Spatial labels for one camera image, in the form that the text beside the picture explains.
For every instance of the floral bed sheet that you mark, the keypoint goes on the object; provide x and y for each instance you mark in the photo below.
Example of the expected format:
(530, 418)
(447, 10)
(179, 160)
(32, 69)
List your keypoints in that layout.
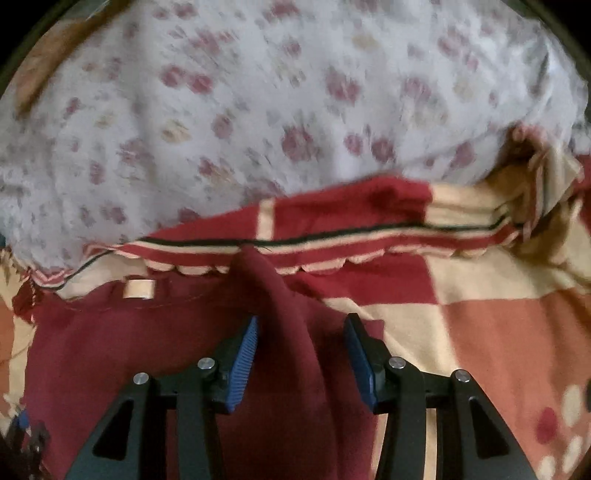
(277, 92)

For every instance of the wooden bed frame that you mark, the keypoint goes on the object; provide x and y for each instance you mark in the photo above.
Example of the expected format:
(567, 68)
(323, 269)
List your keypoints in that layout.
(46, 60)

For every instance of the cream and red printed blanket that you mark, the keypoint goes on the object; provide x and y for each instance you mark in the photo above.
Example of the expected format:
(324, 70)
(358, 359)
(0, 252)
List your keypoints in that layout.
(498, 332)

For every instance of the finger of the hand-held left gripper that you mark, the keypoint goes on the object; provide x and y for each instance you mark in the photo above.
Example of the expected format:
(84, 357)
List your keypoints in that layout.
(23, 443)

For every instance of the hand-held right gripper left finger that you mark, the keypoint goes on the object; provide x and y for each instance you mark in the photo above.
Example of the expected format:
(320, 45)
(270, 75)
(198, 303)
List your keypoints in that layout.
(242, 364)

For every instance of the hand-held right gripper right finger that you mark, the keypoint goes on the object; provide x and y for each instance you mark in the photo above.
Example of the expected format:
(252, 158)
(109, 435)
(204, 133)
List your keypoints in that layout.
(362, 364)

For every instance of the maroon fleece garment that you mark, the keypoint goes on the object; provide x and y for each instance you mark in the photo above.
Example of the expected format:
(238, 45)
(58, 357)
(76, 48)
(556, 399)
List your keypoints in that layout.
(286, 415)

